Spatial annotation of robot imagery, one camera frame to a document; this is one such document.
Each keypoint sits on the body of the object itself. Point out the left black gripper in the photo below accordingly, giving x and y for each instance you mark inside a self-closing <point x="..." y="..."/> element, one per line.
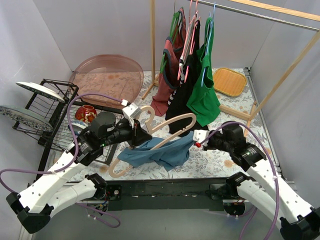
<point x="136" y="135"/>

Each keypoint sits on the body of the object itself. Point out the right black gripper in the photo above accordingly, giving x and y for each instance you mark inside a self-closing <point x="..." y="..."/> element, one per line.
<point x="208" y="142"/>

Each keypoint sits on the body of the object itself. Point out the wooden hanger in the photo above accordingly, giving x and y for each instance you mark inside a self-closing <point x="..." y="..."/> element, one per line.
<point x="172" y="122"/>

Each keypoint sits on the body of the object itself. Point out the blue tank top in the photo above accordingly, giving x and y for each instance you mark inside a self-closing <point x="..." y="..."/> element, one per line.
<point x="172" y="154"/>

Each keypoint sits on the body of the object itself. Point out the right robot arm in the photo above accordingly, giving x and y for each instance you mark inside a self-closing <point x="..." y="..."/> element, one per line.
<point x="260" y="184"/>

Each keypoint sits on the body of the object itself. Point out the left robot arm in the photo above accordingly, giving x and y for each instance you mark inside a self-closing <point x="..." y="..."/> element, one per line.
<point x="37" y="204"/>

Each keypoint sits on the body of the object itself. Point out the green tank top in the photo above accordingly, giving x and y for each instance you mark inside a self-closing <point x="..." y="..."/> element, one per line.
<point x="203" y="101"/>

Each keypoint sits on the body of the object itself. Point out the black tank top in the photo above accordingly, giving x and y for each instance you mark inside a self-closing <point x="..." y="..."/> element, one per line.
<point x="177" y="104"/>

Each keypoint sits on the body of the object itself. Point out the red tank top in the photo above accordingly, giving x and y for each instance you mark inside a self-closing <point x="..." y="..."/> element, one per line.
<point x="168" y="77"/>

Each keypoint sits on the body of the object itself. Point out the pink hanger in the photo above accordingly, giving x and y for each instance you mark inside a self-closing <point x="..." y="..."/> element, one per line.
<point x="189" y="43"/>

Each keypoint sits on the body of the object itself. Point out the blue hanger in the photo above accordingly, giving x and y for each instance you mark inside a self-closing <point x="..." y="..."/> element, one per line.
<point x="207" y="46"/>

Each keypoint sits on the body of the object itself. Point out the green hanger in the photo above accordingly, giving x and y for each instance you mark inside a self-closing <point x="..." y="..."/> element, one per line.
<point x="172" y="32"/>

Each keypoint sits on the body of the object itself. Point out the floral tablecloth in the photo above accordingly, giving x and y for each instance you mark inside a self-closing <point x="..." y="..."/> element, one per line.
<point x="201" y="164"/>

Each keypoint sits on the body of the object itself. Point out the red floral bowl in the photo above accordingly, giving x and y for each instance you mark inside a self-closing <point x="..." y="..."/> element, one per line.
<point x="86" y="113"/>

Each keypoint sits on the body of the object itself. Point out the woven bamboo tray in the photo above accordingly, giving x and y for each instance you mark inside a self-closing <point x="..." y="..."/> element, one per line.
<point x="229" y="82"/>

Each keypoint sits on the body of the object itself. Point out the blue white bowl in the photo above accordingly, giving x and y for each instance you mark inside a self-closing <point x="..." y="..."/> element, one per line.
<point x="77" y="126"/>

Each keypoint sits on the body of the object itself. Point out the pink plastic basin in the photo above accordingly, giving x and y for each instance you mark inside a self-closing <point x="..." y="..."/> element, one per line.
<point x="114" y="75"/>

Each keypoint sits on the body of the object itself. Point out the white plate upper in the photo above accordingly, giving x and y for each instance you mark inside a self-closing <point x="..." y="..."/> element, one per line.
<point x="40" y="90"/>

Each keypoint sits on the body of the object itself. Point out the blue patterned plate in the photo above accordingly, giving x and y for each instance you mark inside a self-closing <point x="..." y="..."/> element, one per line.
<point x="26" y="117"/>

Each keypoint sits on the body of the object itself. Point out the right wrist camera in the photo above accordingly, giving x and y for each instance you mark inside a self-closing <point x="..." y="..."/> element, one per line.
<point x="201" y="137"/>

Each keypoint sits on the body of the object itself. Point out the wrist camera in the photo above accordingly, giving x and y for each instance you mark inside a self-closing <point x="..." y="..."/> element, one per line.
<point x="130" y="111"/>
<point x="201" y="137"/>

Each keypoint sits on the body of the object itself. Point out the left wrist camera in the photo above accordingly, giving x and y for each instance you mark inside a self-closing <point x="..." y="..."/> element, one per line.
<point x="130" y="111"/>

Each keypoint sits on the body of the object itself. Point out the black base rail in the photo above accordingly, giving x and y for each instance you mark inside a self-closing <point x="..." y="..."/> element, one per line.
<point x="169" y="194"/>

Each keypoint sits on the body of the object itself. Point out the black wire dish rack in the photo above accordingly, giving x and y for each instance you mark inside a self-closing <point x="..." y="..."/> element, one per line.
<point x="55" y="112"/>

